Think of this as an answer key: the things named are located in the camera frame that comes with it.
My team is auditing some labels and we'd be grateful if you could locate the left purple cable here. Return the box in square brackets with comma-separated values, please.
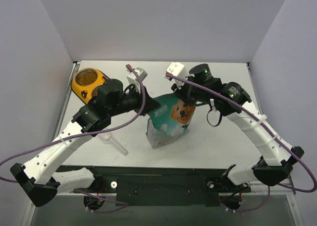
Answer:
[0, 63, 147, 214]

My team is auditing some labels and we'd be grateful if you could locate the green pet food bag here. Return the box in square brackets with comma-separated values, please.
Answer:
[146, 94, 196, 149]

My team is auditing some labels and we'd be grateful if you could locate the yellow double pet bowl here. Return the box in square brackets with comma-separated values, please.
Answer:
[71, 67, 109, 104]

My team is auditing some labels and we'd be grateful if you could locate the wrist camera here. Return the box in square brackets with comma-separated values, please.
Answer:
[165, 62, 189, 79]
[126, 67, 148, 93]

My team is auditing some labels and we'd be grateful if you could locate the clear plastic scoop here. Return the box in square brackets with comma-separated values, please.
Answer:
[98, 132, 128, 156]

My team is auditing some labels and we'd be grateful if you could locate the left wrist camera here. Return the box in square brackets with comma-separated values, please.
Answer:
[126, 67, 148, 93]

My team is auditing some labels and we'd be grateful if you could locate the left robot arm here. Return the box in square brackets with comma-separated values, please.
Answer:
[10, 79, 160, 207]

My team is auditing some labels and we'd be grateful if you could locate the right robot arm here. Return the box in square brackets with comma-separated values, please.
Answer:
[165, 62, 304, 186]

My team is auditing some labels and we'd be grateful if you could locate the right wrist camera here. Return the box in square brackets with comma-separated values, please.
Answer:
[165, 62, 189, 79]

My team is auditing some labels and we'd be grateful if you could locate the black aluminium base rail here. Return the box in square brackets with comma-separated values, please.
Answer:
[31, 165, 295, 208]

